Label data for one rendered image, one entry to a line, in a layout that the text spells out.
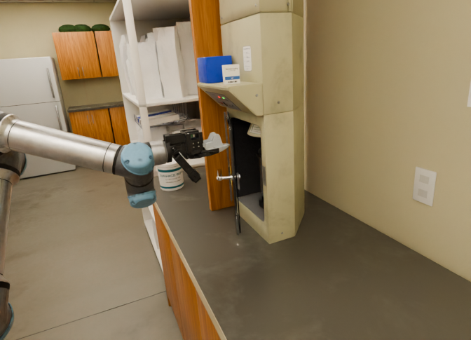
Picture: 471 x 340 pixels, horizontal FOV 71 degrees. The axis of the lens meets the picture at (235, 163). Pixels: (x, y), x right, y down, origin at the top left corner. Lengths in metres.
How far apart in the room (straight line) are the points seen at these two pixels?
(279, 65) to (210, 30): 0.40
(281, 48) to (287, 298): 0.74
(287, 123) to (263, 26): 0.31
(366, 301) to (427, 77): 0.67
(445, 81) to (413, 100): 0.12
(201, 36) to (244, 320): 1.00
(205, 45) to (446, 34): 0.80
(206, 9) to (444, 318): 1.24
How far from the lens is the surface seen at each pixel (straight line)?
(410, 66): 1.19
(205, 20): 1.38
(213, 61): 1.21
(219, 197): 1.49
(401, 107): 1.22
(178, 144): 1.02
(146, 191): 0.92
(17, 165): 1.06
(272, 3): 1.08
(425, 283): 1.14
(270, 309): 0.97
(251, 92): 1.03
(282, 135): 1.11
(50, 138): 0.88
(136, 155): 0.81
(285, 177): 1.15
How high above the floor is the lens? 1.59
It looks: 18 degrees down
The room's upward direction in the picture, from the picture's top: 4 degrees counter-clockwise
